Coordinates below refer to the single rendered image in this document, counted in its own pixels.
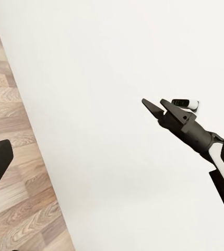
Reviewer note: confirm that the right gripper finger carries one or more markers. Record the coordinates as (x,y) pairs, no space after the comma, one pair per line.
(155,111)
(180,115)

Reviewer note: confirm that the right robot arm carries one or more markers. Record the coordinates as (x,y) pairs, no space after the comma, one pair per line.
(180,119)

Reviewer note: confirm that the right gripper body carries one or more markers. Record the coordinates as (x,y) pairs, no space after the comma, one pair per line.
(188,133)

